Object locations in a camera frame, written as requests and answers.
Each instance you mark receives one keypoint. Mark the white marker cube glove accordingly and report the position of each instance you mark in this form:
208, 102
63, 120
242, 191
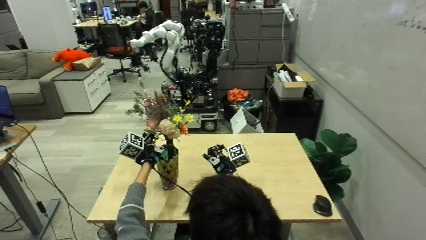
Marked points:
132, 145
238, 154

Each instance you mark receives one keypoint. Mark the patterned glass vase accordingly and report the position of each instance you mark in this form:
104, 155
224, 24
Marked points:
169, 171

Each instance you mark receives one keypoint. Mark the person's right hand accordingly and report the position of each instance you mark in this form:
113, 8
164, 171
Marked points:
220, 161

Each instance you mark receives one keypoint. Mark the orange plush toy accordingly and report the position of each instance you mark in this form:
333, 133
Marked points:
67, 56

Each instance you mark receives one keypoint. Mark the small brown cardboard box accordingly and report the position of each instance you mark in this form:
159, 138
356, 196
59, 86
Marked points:
87, 63

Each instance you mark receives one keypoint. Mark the white folded box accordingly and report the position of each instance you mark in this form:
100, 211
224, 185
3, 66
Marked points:
242, 122

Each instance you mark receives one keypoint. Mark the black mobile robot rig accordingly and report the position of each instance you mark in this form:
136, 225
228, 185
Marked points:
201, 86

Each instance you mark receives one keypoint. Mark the black office chair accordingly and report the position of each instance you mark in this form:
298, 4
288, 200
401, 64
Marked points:
115, 45

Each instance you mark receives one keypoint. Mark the orange cloth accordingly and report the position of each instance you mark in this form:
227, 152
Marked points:
237, 95

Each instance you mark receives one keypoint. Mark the white marker cube right glove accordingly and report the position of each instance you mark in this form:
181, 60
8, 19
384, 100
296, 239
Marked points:
238, 154

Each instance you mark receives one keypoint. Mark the white marker cube left glove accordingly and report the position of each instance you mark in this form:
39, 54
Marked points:
132, 145

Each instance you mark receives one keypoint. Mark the green leafy plant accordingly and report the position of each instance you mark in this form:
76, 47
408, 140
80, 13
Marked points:
330, 160

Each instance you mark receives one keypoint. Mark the blue laptop screen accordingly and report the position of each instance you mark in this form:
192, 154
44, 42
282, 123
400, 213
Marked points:
4, 106

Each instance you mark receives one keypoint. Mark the computer monitor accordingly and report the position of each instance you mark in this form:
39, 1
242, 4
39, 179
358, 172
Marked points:
107, 13

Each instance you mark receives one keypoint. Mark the white drawer cabinet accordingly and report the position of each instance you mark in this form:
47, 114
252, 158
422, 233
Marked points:
81, 89

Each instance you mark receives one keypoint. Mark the gray sofa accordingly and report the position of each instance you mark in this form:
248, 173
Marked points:
24, 80

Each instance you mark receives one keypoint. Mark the black computer mouse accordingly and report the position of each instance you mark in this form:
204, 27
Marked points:
322, 205

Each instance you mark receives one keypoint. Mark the gray filing cabinets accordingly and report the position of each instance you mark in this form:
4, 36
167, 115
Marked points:
260, 40

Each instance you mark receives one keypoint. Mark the open cardboard box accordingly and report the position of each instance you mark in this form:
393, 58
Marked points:
290, 87

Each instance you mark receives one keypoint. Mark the mixed flower bouquet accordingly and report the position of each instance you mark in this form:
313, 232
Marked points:
163, 115

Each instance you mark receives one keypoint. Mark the wooden office desk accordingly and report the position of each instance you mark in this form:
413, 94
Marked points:
104, 23

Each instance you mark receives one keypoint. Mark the person's left hand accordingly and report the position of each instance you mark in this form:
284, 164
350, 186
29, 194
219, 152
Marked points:
148, 154

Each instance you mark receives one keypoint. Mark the wooden side desk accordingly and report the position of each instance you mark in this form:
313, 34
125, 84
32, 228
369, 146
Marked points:
18, 186

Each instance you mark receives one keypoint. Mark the black storage cabinet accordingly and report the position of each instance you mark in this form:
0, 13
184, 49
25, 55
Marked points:
293, 115

